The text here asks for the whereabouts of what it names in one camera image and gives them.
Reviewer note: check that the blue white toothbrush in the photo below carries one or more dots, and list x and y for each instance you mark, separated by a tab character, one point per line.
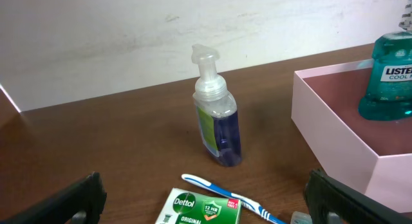
297	217

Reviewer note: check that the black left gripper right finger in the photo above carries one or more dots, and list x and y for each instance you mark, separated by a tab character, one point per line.
330	201

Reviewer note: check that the teal mouthwash bottle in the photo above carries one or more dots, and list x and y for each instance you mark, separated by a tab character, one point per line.
388	94

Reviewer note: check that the pink cardboard box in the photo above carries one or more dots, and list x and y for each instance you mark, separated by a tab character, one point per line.
372	157

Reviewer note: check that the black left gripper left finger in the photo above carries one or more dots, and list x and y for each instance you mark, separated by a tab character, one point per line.
80	202

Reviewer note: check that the green Dettol soap box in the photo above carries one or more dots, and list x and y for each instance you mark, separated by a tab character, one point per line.
186	207

